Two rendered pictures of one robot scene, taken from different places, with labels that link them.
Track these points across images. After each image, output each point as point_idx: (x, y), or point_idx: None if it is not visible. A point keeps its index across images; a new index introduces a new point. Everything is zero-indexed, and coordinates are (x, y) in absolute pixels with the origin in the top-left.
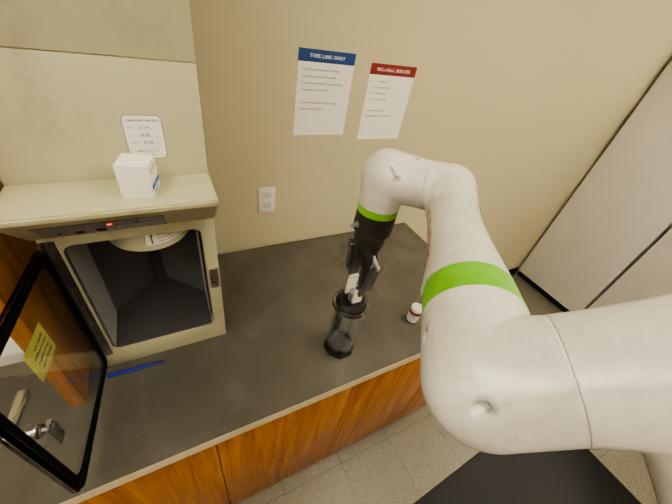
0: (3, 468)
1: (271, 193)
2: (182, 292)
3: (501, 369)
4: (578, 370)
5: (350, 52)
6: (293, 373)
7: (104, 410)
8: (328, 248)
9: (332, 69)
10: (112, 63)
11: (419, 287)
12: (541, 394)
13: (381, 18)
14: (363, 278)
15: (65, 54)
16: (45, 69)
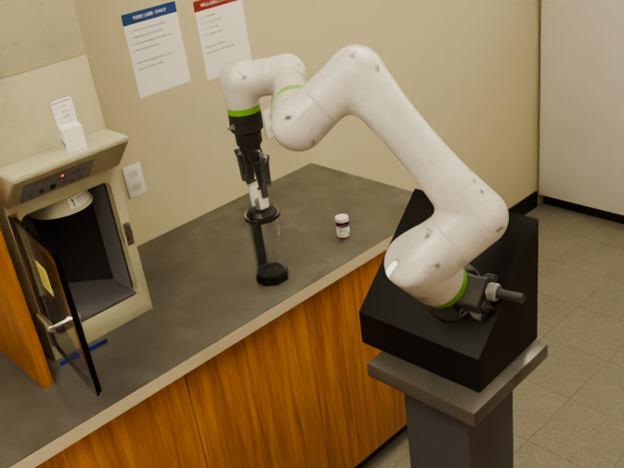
0: (22, 425)
1: (137, 170)
2: (91, 286)
3: (289, 104)
4: (308, 90)
5: (168, 1)
6: (236, 307)
7: (76, 379)
8: (226, 216)
9: (157, 22)
10: (44, 71)
11: (345, 211)
12: (301, 103)
13: None
14: (259, 176)
15: (21, 73)
16: (13, 85)
